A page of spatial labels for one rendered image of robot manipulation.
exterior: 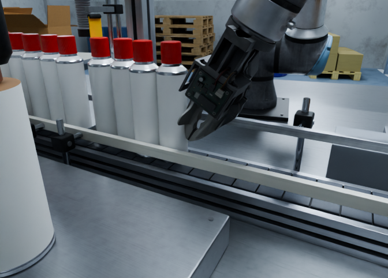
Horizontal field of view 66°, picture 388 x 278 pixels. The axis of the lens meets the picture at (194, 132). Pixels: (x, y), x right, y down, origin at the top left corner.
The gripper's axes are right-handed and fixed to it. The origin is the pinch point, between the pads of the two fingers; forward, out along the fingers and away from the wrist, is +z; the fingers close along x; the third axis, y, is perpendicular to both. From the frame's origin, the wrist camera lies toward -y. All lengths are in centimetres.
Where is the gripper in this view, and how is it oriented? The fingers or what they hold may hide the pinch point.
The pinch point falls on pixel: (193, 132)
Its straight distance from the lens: 52.0
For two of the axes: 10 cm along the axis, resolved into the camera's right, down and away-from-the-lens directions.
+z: -4.4, 7.2, 5.4
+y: -4.6, 3.4, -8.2
